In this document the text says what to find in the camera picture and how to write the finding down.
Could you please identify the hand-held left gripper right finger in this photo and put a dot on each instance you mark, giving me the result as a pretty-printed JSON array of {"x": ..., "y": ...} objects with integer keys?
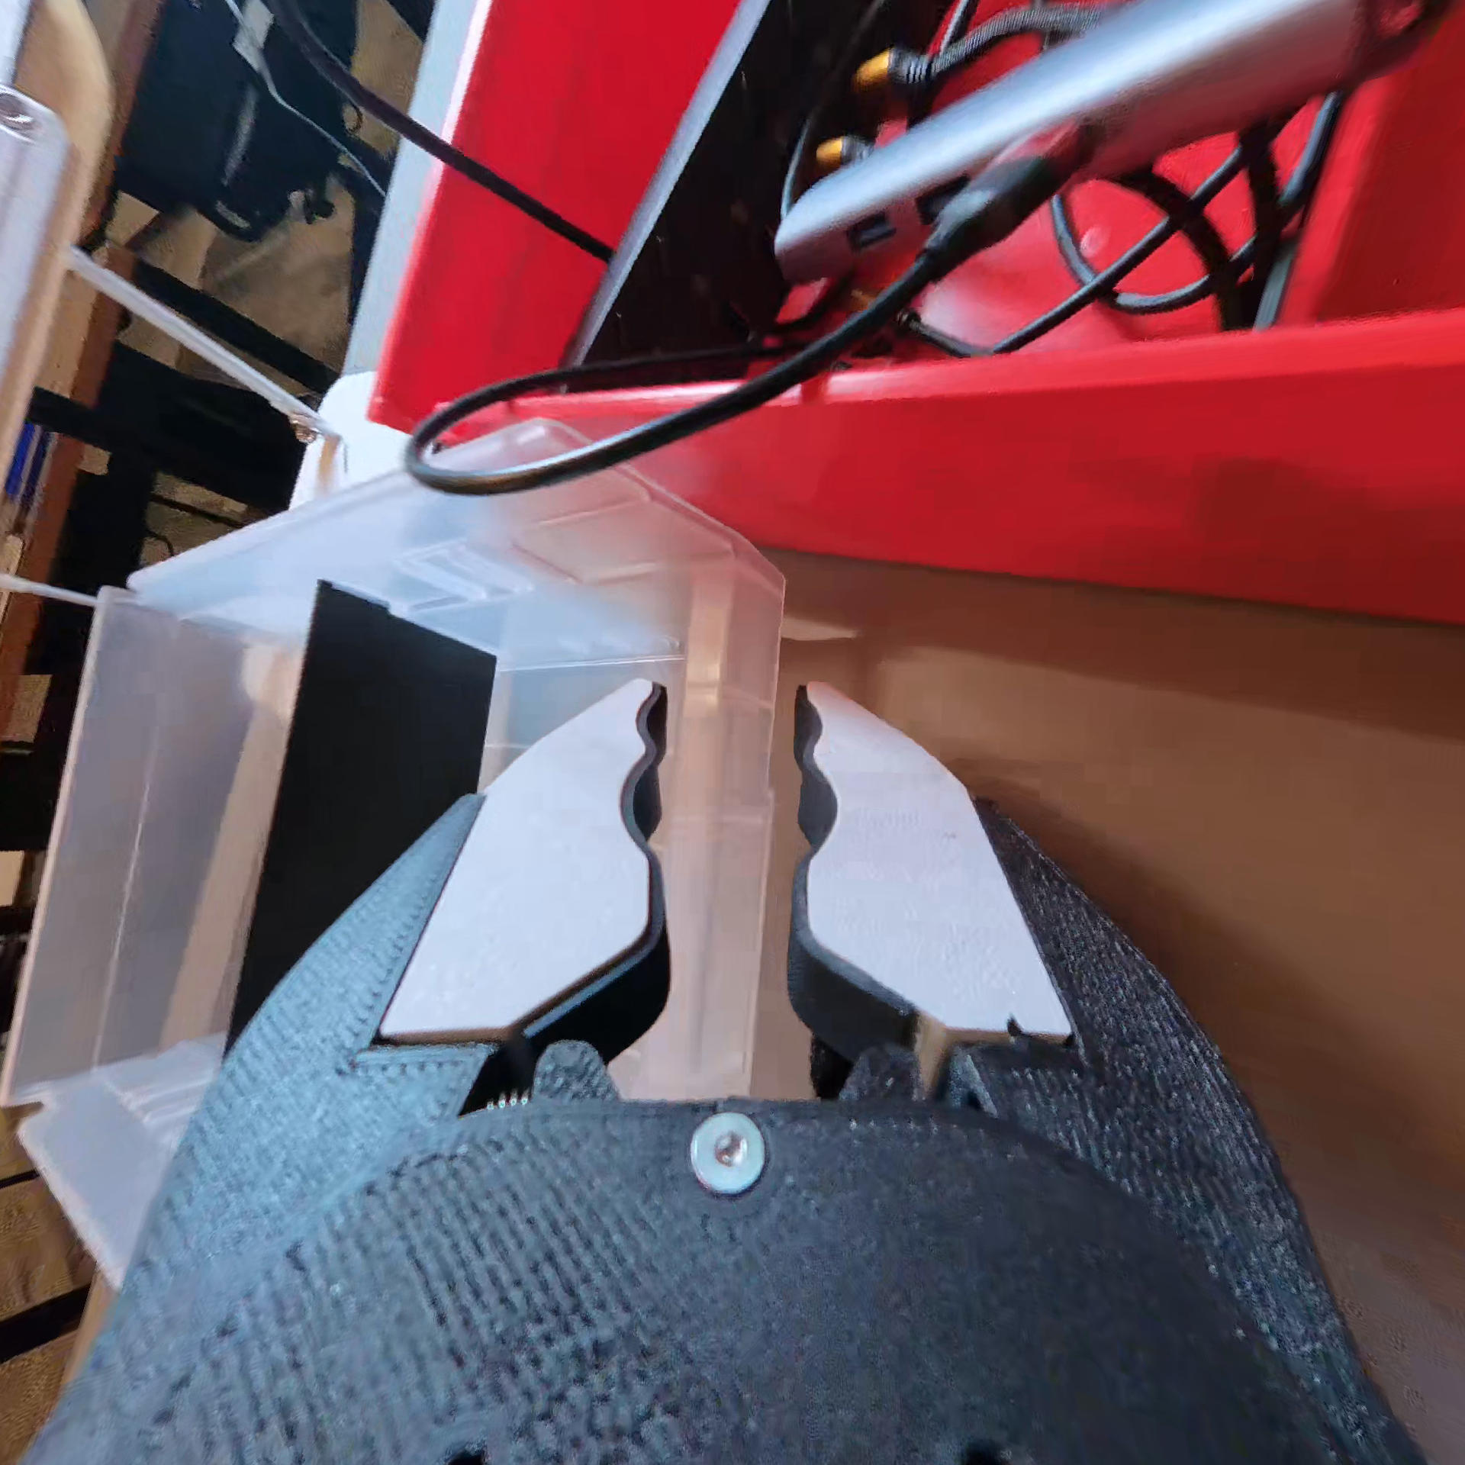
[{"x": 915, "y": 903}]

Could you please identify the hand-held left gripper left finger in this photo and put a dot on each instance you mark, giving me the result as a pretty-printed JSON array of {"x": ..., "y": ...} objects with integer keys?
[{"x": 537, "y": 892}]

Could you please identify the clear plastic bin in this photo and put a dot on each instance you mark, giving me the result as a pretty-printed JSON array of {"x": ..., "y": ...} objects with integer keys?
[{"x": 148, "y": 800}]

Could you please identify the red plastic bin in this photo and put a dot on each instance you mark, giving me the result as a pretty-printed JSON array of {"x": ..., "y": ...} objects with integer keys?
[{"x": 1144, "y": 479}]

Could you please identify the silver usb hub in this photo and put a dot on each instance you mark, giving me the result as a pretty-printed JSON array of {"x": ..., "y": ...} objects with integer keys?
[{"x": 1144, "y": 80}]

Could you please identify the black panel in clear bin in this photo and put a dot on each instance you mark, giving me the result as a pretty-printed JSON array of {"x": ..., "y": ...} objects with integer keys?
[{"x": 366, "y": 742}]

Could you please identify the black divider panel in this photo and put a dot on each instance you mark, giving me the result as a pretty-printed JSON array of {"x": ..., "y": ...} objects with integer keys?
[{"x": 710, "y": 228}]

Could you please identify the dark background object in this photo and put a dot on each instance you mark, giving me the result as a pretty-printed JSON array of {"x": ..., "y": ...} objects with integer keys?
[{"x": 228, "y": 113}]

